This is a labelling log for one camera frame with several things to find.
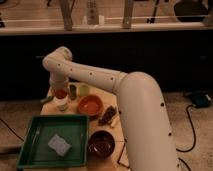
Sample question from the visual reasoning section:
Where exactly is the black white rectangular box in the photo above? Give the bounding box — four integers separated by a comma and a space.
117, 146, 129, 168

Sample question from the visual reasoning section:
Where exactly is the yellow banana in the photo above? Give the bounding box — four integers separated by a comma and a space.
110, 115, 120, 128

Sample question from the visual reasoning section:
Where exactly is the white paper cup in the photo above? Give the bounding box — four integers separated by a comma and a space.
54, 97, 68, 111

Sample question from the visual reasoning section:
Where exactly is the red apple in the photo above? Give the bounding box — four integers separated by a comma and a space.
55, 89, 67, 99

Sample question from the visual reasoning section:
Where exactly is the green plastic tray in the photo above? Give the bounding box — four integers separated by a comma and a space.
17, 115, 89, 169

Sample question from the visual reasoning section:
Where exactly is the dark grape bunch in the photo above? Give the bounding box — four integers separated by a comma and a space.
98, 106, 117, 125

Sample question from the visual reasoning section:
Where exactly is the light green cup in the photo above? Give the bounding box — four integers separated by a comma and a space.
79, 85, 90, 97

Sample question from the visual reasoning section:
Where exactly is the black floor cable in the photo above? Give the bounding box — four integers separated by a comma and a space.
175, 103, 197, 154

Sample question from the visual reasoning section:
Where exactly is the orange bowl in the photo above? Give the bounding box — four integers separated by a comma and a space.
77, 95, 103, 116

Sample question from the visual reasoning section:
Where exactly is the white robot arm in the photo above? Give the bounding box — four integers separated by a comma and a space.
42, 47, 181, 171

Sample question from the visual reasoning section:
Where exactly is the green cucumber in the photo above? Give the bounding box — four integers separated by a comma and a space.
40, 96, 54, 104

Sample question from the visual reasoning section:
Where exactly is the blue grey sponge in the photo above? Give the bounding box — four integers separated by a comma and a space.
48, 134, 71, 156

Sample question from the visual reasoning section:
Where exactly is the white remote device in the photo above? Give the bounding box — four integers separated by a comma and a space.
87, 0, 99, 25

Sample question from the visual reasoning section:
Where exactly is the dark maroon bowl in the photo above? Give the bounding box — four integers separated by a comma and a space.
88, 130, 115, 159

